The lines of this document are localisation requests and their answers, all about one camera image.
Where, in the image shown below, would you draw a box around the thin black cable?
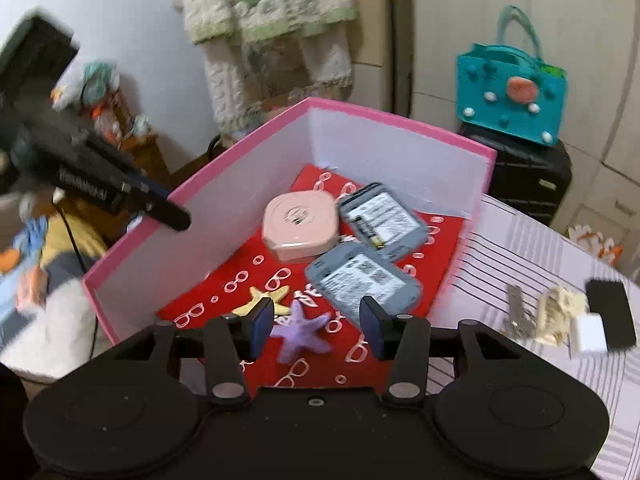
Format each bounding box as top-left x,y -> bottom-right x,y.
52,200 -> 101,356

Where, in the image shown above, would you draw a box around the black power bank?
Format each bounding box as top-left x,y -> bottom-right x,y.
585,279 -> 637,351

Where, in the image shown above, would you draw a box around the orange printed plastic bag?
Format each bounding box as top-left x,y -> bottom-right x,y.
567,222 -> 623,262

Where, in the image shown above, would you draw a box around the bunch of keys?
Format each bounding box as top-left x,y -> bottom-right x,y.
502,284 -> 538,338

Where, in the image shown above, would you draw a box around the white charger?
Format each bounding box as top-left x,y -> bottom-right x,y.
570,312 -> 608,358

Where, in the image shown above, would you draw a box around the beige wardrobe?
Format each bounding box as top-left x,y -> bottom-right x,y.
410,0 -> 640,281

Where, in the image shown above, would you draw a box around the beige hair clip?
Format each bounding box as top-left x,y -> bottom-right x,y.
535,287 -> 590,347

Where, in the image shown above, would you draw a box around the purple starfish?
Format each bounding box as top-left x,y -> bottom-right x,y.
270,300 -> 335,365

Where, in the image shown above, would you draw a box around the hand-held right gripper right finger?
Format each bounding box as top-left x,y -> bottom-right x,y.
360,296 -> 521,407

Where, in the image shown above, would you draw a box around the pink cardboard box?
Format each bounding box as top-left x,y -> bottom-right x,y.
82,97 -> 498,396

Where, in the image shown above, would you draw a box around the grey pocket router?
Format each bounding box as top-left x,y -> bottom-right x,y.
305,242 -> 423,318
337,182 -> 431,263

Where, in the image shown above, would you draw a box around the striped tablecloth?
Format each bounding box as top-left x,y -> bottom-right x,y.
430,192 -> 640,480

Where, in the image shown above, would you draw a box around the tall beige cabinet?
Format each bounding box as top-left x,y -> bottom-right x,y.
345,0 -> 396,111

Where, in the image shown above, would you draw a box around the wooden side table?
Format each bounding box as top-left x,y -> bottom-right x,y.
117,132 -> 173,191

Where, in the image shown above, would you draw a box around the yellow starfish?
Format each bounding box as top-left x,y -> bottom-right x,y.
232,285 -> 291,318

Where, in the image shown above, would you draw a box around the black suitcase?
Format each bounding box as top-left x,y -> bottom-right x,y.
457,125 -> 573,228

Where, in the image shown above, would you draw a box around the small cylinder battery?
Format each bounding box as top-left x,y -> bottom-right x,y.
352,215 -> 386,250

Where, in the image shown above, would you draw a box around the pink rounded label printer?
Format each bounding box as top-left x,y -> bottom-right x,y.
262,190 -> 340,263

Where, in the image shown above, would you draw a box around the colourful soft toys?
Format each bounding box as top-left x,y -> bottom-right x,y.
50,60 -> 151,142

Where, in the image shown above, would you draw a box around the teal felt handbag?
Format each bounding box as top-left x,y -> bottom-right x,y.
456,6 -> 568,148

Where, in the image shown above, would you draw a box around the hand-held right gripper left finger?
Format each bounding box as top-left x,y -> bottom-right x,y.
107,297 -> 276,407

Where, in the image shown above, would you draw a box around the red patterned pouch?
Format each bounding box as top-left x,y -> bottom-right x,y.
156,162 -> 468,391

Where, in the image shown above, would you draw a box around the printed blanket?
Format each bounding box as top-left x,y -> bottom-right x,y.
0,200 -> 111,381

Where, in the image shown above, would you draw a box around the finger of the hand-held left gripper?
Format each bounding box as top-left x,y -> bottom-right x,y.
119,179 -> 193,233

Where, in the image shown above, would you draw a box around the white knit cardigan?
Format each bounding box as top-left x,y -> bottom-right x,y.
174,0 -> 360,133

